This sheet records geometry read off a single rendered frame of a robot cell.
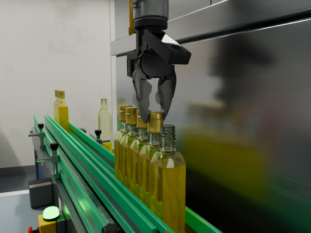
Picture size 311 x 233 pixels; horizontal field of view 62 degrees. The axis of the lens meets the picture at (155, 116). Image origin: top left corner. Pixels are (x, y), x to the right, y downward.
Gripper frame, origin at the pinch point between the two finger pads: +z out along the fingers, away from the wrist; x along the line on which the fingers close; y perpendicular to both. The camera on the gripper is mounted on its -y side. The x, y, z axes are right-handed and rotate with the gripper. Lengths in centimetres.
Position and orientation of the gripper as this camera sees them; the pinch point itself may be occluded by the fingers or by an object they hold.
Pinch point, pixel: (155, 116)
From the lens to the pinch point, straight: 56.4
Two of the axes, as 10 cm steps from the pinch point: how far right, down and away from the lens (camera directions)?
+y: -4.8, -1.2, 8.7
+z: 0.0, 9.9, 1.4
